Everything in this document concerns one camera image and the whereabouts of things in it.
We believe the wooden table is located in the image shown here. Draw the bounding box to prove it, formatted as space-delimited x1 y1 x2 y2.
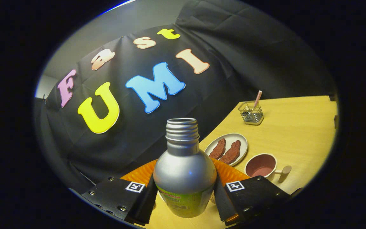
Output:
135 95 338 229

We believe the white cup pink inside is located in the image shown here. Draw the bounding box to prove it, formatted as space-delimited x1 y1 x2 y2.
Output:
244 153 292 183

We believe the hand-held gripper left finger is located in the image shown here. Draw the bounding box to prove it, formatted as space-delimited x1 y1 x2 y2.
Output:
81 160 158 227

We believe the wire basket holder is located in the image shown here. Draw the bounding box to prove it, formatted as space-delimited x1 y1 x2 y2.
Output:
238 101 264 126

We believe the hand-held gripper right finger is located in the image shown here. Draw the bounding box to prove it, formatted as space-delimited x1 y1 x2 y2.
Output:
211 158 293 226

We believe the brown meat piece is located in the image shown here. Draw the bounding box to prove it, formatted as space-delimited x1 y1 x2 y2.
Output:
209 138 226 160
219 140 241 165

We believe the silver juice bottle green label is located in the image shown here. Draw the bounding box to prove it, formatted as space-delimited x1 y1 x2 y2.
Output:
153 118 217 219

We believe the white oval plate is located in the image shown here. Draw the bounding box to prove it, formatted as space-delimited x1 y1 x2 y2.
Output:
204 133 248 167

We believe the black backdrop cloth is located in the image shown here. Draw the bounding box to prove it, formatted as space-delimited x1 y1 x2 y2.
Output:
34 0 337 194

